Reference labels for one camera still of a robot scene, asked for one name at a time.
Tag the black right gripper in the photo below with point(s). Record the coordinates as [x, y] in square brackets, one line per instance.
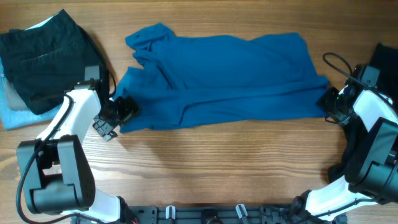
[328, 101]

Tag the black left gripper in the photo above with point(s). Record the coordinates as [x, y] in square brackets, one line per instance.
[125, 109]

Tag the black garment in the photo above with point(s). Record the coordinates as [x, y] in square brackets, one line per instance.
[384, 59]

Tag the blue polo shirt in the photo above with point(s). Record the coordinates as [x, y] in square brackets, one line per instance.
[184, 82]

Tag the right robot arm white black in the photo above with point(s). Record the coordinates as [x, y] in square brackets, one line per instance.
[371, 173]

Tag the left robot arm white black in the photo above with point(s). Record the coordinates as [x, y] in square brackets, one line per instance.
[56, 178]

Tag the folded black pants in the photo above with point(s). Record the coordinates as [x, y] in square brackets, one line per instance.
[43, 62]

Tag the folded grey garment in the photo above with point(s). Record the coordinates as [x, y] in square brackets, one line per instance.
[14, 101]

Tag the folded light blue jeans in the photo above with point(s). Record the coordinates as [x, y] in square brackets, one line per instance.
[13, 119]

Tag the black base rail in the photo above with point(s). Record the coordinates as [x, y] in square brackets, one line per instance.
[240, 214]

